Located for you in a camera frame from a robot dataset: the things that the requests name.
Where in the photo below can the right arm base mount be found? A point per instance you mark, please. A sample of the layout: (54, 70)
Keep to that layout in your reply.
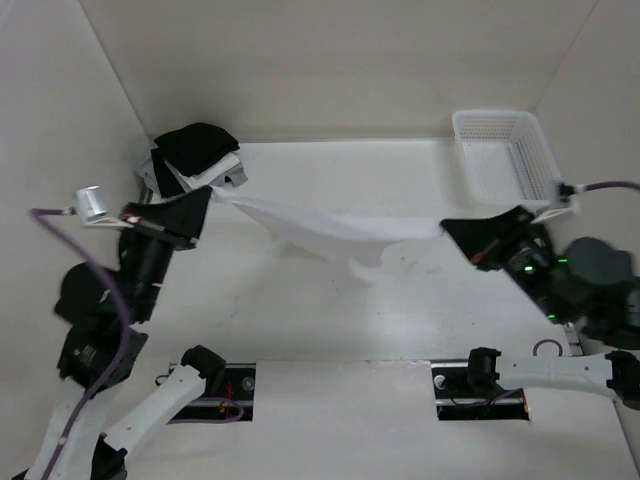
(457, 400)

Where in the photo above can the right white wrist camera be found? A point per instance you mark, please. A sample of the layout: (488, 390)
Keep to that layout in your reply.
(565, 203)

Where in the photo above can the white plastic basket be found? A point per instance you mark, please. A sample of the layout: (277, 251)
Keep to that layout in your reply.
(505, 158)

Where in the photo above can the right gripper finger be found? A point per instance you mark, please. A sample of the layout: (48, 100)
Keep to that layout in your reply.
(487, 228)
(488, 251)

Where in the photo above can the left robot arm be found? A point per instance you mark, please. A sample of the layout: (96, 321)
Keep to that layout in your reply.
(102, 307)

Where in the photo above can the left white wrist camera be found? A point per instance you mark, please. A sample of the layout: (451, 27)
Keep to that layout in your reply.
(91, 210)

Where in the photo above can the white tank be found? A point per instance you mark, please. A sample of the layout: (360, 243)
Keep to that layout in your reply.
(350, 242)
(228, 170)

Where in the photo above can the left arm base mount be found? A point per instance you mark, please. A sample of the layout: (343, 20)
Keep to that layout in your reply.
(228, 400)

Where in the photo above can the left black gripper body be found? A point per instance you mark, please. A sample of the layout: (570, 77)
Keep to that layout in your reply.
(151, 244)

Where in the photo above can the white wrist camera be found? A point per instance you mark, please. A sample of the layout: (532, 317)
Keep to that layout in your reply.
(565, 203)
(91, 210)

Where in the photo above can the white folded tank top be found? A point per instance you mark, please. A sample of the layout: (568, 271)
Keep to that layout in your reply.
(228, 170)

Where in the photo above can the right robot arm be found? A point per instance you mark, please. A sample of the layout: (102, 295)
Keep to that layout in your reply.
(590, 283)

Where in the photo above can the lower black folded tank top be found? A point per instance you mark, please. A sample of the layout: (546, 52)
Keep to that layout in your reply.
(168, 184)

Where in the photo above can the black folded tank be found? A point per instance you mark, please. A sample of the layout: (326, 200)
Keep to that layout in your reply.
(168, 184)
(195, 147)

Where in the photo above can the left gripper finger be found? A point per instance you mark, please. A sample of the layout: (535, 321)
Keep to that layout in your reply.
(158, 211)
(186, 217)

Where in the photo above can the grey folded tank top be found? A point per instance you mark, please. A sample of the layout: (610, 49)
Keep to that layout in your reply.
(146, 173)

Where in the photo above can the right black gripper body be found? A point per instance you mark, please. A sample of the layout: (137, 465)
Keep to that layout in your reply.
(522, 257)

